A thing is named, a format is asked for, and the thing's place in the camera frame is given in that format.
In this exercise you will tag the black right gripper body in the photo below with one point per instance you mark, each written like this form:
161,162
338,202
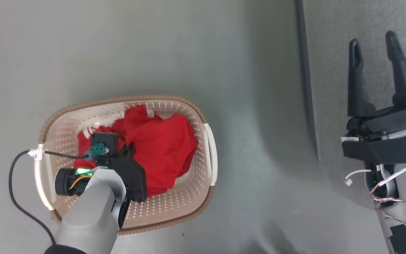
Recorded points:
393,141

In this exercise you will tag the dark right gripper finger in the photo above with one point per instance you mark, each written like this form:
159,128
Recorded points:
357,84
404,77

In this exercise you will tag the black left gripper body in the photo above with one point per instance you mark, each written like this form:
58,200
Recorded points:
134,176

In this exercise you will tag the red and white clothing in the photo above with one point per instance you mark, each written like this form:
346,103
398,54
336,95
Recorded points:
164,148

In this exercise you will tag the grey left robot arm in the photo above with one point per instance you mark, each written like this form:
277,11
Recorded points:
90,211

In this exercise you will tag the cream perforated laundry basket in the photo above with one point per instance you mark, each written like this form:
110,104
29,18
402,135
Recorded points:
189,190

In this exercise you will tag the grey fabric sofa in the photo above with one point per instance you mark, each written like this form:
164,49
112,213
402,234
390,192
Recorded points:
330,70

